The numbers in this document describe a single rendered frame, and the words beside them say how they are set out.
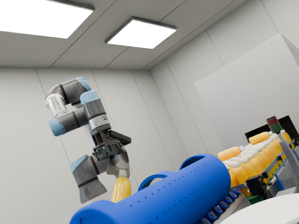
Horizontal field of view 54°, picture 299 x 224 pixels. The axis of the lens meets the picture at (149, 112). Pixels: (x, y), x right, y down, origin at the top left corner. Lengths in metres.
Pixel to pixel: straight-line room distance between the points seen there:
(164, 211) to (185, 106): 5.53
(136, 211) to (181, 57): 5.73
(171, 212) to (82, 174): 0.68
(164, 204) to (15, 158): 3.25
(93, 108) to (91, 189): 0.59
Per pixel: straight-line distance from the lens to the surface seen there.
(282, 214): 0.81
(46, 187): 4.23
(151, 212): 1.02
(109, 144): 1.10
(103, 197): 1.51
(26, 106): 4.53
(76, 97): 1.59
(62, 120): 1.23
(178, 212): 1.13
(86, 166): 1.63
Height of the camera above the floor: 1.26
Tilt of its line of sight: 10 degrees up
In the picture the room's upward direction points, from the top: 23 degrees counter-clockwise
